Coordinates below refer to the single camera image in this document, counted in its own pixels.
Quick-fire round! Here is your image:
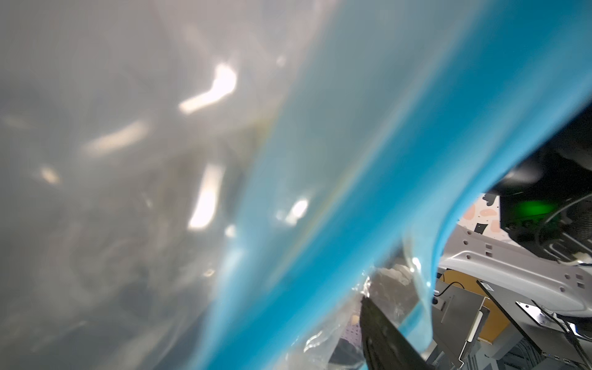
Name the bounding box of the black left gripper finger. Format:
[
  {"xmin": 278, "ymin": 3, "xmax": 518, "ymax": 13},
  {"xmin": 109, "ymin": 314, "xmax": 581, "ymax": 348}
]
[{"xmin": 360, "ymin": 297, "xmax": 433, "ymax": 370}]

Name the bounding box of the clear zip-top bag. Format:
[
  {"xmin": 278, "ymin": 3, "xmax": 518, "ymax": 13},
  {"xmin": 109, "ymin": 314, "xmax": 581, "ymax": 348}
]
[{"xmin": 1, "ymin": 1, "xmax": 591, "ymax": 369}]

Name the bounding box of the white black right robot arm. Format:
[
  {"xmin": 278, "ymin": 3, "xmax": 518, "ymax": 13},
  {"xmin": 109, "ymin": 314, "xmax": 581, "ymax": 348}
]
[{"xmin": 491, "ymin": 106, "xmax": 591, "ymax": 265}]

